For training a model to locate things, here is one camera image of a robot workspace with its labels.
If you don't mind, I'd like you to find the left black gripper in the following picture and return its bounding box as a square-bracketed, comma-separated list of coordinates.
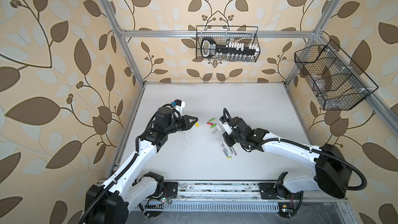
[163, 115, 197, 136]

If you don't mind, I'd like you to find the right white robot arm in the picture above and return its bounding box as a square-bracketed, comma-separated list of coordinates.
[219, 116, 368, 199]

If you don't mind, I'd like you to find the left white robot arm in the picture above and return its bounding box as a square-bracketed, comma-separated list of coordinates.
[79, 113, 198, 224]

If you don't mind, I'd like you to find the clear pen green tip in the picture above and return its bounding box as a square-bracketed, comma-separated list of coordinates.
[220, 140, 232, 159]

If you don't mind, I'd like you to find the clear pen yellow tip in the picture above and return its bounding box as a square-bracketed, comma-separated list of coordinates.
[217, 139, 230, 159]

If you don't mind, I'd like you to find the black tool in basket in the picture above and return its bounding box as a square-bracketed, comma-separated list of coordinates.
[199, 37, 260, 59]

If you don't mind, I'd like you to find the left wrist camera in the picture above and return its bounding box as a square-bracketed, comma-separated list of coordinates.
[154, 100, 185, 128]

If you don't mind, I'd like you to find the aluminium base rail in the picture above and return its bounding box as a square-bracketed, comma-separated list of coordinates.
[134, 180, 348, 213]

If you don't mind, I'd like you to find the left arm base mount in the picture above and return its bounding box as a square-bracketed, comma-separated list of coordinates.
[138, 181, 179, 218]

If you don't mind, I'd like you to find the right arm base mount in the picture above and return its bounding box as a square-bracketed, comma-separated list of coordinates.
[259, 183, 304, 219]

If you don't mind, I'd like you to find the back wall wire basket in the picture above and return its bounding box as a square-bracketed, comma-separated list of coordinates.
[195, 25, 261, 63]

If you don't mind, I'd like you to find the wall wire basket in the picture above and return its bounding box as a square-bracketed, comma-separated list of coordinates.
[294, 39, 379, 111]
[195, 25, 261, 63]

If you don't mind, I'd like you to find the right wall wire basket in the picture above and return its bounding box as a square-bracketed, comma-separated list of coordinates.
[294, 39, 379, 111]

